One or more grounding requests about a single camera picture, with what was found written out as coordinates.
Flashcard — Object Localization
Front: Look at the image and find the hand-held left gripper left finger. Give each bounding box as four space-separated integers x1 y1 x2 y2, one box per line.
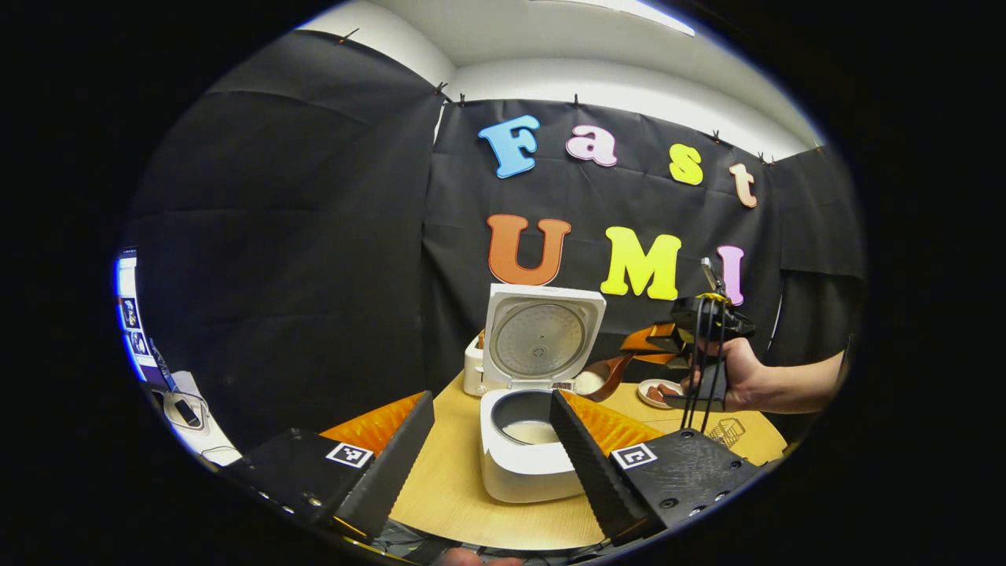
228 391 435 543

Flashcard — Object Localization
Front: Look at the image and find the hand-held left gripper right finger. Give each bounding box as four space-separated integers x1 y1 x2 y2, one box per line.
549 390 762 547

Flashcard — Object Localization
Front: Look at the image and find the white rice cooker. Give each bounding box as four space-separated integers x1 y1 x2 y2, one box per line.
478 284 608 505

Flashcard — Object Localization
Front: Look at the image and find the white rice heap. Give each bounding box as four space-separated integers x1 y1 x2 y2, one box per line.
503 421 560 446

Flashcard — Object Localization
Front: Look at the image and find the metal wire chopstick holder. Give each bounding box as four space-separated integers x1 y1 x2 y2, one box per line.
707 417 747 450

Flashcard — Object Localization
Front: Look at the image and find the white round plate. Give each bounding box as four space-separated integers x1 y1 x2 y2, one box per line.
637 379 685 410

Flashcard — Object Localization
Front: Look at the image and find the white toaster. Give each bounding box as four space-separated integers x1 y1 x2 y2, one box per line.
462 330 492 398

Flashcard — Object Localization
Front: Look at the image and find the white side desk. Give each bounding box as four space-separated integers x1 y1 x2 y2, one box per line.
149 369 240 466

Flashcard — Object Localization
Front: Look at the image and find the black backdrop cloth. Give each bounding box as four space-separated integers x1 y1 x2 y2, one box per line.
126 31 865 453

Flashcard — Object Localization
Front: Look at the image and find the computer monitor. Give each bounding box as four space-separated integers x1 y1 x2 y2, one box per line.
116 250 147 382

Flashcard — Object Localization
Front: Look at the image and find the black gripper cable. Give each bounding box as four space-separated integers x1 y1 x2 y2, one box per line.
680 297 728 433

